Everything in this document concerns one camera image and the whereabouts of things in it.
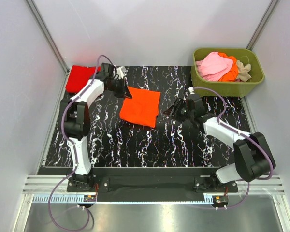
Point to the black marble pattern mat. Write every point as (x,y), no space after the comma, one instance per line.
(113,142)

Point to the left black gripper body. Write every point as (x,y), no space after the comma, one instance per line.
(119,88)

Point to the right aluminium corner post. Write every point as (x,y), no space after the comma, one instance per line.
(262,24)

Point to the orange t shirt in bin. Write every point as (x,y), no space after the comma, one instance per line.
(232,74)

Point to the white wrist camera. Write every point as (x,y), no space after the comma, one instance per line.
(191,93)
(120,72)

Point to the left aluminium corner post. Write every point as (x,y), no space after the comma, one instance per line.
(46,33)

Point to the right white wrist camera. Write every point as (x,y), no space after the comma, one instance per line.
(191,93)

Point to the olive green plastic bin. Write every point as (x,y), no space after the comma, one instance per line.
(229,89)

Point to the beige t shirt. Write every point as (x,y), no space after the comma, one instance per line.
(243,72)

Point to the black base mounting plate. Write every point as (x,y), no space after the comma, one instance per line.
(145,185)

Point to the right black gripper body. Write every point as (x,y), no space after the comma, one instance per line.
(181,113)

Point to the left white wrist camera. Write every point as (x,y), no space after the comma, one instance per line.
(120,72)

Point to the aluminium corner post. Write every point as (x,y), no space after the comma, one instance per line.
(262,24)
(46,33)

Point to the aluminium rail frame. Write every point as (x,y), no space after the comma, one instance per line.
(53,189)

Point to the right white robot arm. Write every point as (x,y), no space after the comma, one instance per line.
(253,157)

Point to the folded red t shirt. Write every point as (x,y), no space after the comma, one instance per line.
(78,78)

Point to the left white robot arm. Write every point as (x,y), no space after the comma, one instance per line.
(75,119)

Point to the orange t shirt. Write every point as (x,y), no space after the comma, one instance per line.
(142,109)
(232,74)

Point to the pink t shirt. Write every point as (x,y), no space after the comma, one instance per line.
(213,66)

